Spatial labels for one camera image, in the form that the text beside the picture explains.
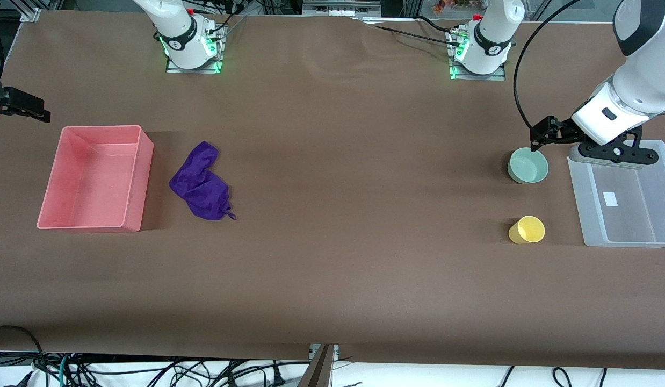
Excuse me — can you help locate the clear plastic bin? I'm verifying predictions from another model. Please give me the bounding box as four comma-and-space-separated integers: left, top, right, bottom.
567, 140, 665, 248

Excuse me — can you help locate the pink plastic bin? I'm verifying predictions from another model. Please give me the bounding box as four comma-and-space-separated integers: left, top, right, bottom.
37, 125, 154, 233

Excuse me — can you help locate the pale green bowl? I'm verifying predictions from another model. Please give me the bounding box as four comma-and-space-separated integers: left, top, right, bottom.
507, 147, 549, 184

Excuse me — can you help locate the yellow plastic cup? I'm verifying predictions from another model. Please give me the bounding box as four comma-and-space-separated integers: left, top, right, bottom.
508, 216, 546, 245

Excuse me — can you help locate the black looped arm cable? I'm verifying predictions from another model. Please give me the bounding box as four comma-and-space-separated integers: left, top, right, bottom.
513, 0, 581, 133

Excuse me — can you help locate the aluminium frame corner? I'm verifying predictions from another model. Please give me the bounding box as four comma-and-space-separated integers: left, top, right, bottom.
18, 0, 41, 23

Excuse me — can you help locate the metal frame post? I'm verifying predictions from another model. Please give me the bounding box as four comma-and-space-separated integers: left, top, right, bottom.
298, 344, 339, 387

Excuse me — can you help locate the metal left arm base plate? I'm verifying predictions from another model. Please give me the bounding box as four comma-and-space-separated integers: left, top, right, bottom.
450, 30, 507, 81

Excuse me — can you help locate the purple microfibre cloth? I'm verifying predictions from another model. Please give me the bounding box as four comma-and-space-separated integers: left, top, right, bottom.
169, 141, 237, 221

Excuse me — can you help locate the grey background equipment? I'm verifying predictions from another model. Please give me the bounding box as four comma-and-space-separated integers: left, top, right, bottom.
303, 0, 381, 16

